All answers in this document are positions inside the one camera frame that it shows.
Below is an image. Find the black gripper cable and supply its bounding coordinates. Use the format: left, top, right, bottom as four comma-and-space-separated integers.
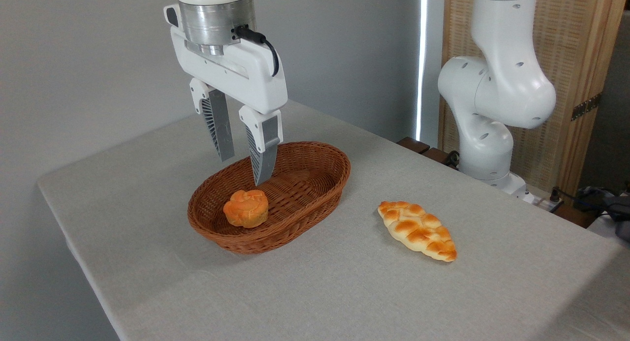
233, 25, 281, 78

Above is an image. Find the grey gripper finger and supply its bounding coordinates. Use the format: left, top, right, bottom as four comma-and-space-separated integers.
239, 105, 284, 187
189, 77, 236, 163

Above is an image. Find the dark metal screen hinge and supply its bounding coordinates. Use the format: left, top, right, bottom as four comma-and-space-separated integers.
571, 93, 602, 122

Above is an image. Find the dark wooden slat bench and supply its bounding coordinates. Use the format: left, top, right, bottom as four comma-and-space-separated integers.
396, 137, 459, 170

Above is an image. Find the brown wicker oval basket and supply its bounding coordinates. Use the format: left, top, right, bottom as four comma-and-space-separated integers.
187, 141, 351, 255

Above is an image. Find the black cable bundle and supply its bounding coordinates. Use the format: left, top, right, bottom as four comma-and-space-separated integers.
550, 183, 630, 243

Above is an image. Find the braided golden bread loaf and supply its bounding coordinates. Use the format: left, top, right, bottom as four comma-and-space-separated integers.
377, 200, 458, 263

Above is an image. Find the orange round bread bun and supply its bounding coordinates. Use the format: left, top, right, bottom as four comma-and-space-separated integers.
223, 189, 269, 229

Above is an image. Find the grey linen tablecloth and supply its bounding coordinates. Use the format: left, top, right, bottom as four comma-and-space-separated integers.
37, 97, 630, 341

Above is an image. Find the white power strip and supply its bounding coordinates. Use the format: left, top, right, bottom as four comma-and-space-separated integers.
521, 191, 565, 214

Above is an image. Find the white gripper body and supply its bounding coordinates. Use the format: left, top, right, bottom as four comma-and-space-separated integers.
164, 4, 289, 116

